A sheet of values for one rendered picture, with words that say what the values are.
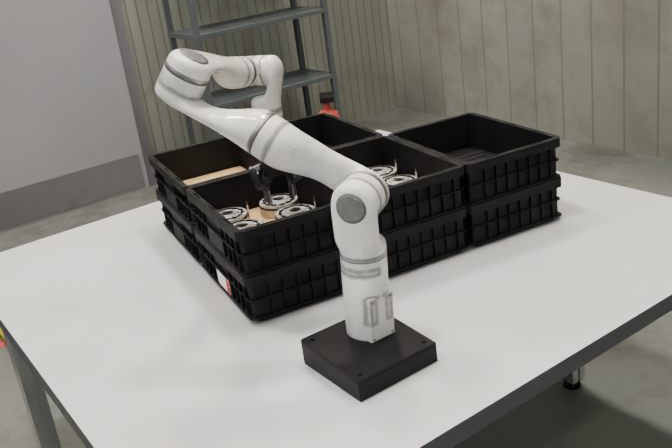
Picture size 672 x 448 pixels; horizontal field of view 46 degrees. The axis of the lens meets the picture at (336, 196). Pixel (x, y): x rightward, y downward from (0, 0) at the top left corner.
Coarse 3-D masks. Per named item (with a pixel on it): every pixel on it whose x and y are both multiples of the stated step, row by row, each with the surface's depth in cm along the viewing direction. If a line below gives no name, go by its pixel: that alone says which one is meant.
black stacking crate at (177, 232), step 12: (156, 192) 240; (168, 204) 228; (168, 216) 236; (180, 216) 218; (168, 228) 239; (180, 228) 225; (192, 228) 209; (180, 240) 229; (192, 240) 215; (192, 252) 218
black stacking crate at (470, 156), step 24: (456, 120) 235; (480, 120) 233; (432, 144) 234; (456, 144) 237; (480, 144) 236; (504, 144) 225; (528, 144) 216; (504, 168) 200; (528, 168) 203; (552, 168) 207; (480, 192) 198; (504, 192) 202
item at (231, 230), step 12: (216, 180) 207; (192, 192) 200; (204, 204) 190; (216, 216) 182; (288, 216) 176; (300, 216) 176; (312, 216) 177; (324, 216) 179; (228, 228) 175; (252, 228) 172; (264, 228) 173; (276, 228) 174; (288, 228) 175; (240, 240) 171
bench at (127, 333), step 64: (576, 192) 229; (640, 192) 223; (0, 256) 240; (64, 256) 233; (128, 256) 227; (192, 256) 221; (448, 256) 200; (512, 256) 195; (576, 256) 191; (640, 256) 186; (0, 320) 199; (64, 320) 193; (128, 320) 189; (192, 320) 185; (320, 320) 177; (448, 320) 170; (512, 320) 167; (576, 320) 163; (640, 320) 163; (64, 384) 165; (128, 384) 162; (192, 384) 159; (256, 384) 156; (320, 384) 153; (448, 384) 148; (512, 384) 145; (576, 384) 258
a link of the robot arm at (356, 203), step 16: (352, 176) 149; (368, 176) 149; (336, 192) 146; (352, 192) 145; (368, 192) 145; (384, 192) 149; (336, 208) 147; (352, 208) 145; (368, 208) 145; (336, 224) 149; (352, 224) 147; (368, 224) 146; (336, 240) 151; (352, 240) 149; (368, 240) 148; (384, 240) 152; (352, 256) 150; (368, 256) 149
